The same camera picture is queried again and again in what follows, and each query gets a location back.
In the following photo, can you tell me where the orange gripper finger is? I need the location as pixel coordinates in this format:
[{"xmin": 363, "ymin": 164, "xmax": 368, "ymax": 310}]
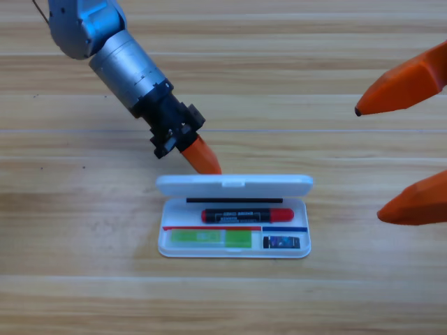
[
  {"xmin": 376, "ymin": 170, "xmax": 447, "ymax": 227},
  {"xmin": 354, "ymin": 40, "xmax": 447, "ymax": 118}
]

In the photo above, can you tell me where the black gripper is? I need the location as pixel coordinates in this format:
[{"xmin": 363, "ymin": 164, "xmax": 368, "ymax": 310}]
[{"xmin": 131, "ymin": 83, "xmax": 223, "ymax": 175}]

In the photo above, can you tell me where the white Unitree pencil case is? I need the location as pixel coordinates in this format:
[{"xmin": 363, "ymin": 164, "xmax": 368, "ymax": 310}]
[{"xmin": 155, "ymin": 174, "xmax": 314, "ymax": 259}]

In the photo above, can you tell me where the black marker with red caps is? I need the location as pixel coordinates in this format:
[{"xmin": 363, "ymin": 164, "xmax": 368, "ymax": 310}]
[{"xmin": 200, "ymin": 208, "xmax": 295, "ymax": 224}]

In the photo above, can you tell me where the green and white glue stick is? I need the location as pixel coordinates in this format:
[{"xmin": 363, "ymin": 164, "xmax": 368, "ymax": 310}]
[{"xmin": 170, "ymin": 229, "xmax": 253, "ymax": 249}]

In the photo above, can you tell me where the dark sleeved eraser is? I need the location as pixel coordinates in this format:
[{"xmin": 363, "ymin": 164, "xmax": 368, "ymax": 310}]
[{"xmin": 262, "ymin": 235, "xmax": 302, "ymax": 250}]

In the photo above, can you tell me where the thin brown arm cable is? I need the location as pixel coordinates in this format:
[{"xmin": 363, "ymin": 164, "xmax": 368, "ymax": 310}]
[{"xmin": 32, "ymin": 0, "xmax": 50, "ymax": 24}]

